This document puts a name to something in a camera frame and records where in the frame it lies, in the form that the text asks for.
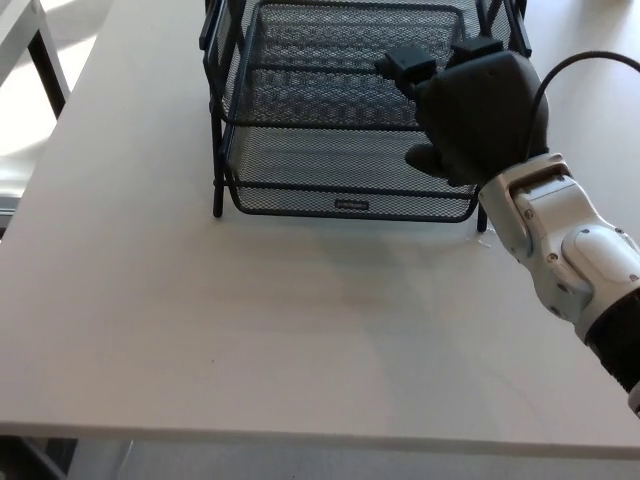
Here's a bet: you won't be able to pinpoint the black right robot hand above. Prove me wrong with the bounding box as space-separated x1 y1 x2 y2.
374 38 552 189

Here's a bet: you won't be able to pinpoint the black mesh sliding drawer tray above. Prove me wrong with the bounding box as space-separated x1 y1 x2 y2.
202 1 501 134

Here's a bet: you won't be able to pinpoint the clear tape piece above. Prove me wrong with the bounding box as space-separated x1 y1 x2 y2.
469 227 497 249

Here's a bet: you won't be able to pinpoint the black mesh tray with label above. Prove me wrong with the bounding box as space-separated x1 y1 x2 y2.
222 123 479 224

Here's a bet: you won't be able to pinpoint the white side table, black legs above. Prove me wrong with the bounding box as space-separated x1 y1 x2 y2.
0 0 72 119

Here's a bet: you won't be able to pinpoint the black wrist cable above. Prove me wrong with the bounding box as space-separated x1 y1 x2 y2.
527 49 640 151

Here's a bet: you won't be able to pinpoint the black metal organizer frame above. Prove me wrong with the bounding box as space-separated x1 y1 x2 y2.
198 0 531 234

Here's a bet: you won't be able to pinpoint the dark desk leg frame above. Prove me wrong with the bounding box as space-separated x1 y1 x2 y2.
0 435 79 480

